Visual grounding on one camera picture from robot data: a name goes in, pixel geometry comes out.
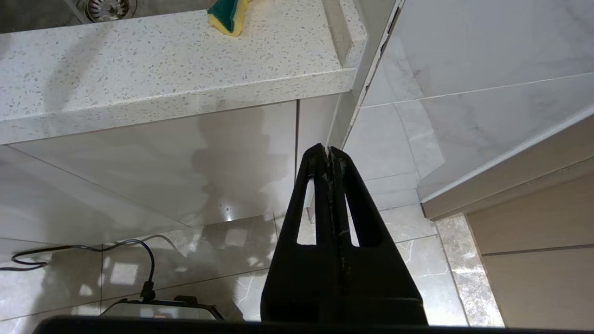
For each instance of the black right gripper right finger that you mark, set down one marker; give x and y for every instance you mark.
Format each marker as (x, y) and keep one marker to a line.
(376, 283)

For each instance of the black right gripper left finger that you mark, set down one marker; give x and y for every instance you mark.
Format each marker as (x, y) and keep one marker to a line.
(301, 278)

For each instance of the green and yellow sponge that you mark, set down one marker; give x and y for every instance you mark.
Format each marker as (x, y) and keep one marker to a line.
(227, 16)

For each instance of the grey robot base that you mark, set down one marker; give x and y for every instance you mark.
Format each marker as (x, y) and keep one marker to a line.
(139, 311)

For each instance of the stainless steel sink basin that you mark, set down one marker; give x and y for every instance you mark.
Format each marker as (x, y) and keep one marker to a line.
(37, 16)

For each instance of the beige wooden cabinet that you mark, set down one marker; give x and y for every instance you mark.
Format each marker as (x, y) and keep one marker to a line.
(533, 232)

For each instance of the glossy white cabinet front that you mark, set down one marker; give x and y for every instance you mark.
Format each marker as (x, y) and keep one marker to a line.
(162, 162)

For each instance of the round metal drain strainer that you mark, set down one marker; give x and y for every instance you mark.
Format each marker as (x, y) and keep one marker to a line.
(107, 8)

